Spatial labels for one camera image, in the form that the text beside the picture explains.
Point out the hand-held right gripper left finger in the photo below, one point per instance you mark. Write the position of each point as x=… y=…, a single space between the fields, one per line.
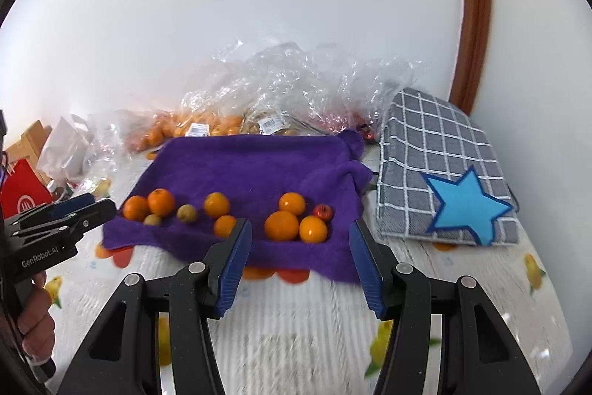
x=231 y=265

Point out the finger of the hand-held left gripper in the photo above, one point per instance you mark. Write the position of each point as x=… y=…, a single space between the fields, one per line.
x=74 y=201
x=99 y=210

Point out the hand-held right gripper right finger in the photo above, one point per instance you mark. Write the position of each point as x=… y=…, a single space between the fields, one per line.
x=365 y=270

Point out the small yellow-green fruit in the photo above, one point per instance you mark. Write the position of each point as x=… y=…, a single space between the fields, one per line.
x=186 y=213
x=152 y=219

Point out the large orange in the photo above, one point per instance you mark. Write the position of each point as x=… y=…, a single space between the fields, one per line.
x=281 y=225

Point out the small red apple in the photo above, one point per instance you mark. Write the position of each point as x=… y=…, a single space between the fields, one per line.
x=323 y=211

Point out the purple towel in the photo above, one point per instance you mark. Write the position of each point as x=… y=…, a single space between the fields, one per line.
x=259 y=168

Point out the clear bag of red fruits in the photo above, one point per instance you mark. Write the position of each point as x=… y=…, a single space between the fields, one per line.
x=365 y=99

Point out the person's left hand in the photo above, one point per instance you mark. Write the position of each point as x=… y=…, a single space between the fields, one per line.
x=39 y=321

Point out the red paper bag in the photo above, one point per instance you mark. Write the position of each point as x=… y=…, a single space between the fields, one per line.
x=23 y=193

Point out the white plastic bag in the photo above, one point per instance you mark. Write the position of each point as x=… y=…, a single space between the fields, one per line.
x=64 y=145

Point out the wooden box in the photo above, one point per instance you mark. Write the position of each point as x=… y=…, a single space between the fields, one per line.
x=32 y=140

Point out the fruit print tablecloth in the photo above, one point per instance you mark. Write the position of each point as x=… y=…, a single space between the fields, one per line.
x=300 y=330

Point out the clear plastic bag of oranges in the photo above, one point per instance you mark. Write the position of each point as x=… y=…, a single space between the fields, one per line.
x=185 y=129

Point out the grey checked cushion blue star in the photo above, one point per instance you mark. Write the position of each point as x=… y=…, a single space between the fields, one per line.
x=416 y=136

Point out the crumpled clear plastic bag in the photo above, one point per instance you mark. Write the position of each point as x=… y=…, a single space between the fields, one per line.
x=277 y=85

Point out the brown wooden door frame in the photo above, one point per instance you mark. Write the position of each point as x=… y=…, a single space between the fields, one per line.
x=474 y=6

